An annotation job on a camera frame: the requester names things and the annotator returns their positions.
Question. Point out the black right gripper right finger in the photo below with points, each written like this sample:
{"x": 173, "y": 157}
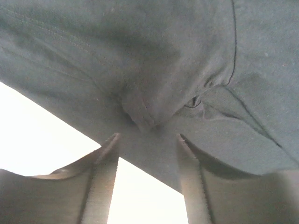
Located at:
{"x": 217, "y": 193}

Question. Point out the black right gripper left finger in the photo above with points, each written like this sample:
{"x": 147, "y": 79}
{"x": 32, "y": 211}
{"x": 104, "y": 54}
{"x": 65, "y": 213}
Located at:
{"x": 79, "y": 193}

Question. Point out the black t shirt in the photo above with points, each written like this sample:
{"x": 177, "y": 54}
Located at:
{"x": 224, "y": 73}

